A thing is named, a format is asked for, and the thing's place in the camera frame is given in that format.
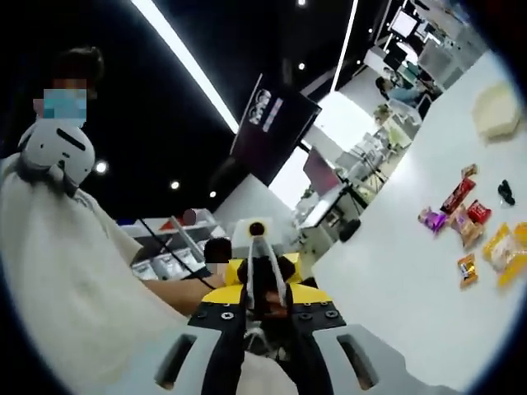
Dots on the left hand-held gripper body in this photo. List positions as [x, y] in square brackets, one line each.
[251, 230]

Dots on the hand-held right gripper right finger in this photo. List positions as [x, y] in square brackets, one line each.
[317, 317]

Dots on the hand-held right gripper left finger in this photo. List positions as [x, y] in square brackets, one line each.
[218, 317]

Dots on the grey food tongs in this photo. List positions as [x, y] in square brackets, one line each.
[258, 246]

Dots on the purple food packet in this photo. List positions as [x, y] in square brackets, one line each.
[432, 220]

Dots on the small orange food packet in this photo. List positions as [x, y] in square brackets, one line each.
[469, 170]
[468, 269]

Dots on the tan food packet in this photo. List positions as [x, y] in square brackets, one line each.
[469, 234]

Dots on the dark red food bar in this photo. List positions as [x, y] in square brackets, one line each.
[457, 195]

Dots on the small red food packet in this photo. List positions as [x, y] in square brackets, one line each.
[479, 212]

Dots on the yellow food packet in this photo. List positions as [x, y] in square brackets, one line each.
[500, 247]

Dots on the black food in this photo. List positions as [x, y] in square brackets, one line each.
[506, 191]

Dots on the cream hexagonal container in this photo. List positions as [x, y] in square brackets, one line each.
[494, 111]

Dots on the black computer mouse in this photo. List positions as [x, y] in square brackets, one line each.
[350, 230]

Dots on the black hanging sign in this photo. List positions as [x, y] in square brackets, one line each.
[280, 131]

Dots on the person's white shirt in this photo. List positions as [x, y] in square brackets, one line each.
[62, 267]

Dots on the long ceiling light strip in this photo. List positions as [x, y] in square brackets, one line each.
[185, 61]

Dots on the white worn device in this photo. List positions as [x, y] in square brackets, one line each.
[53, 148]

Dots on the person's head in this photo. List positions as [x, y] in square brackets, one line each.
[82, 61]

